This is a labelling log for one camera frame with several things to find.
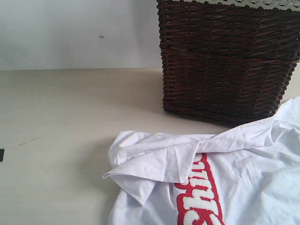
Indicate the white shirt with red lettering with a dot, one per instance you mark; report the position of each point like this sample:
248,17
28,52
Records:
248,175

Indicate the brown wicker laundry basket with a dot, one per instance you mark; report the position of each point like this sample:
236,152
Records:
226,64

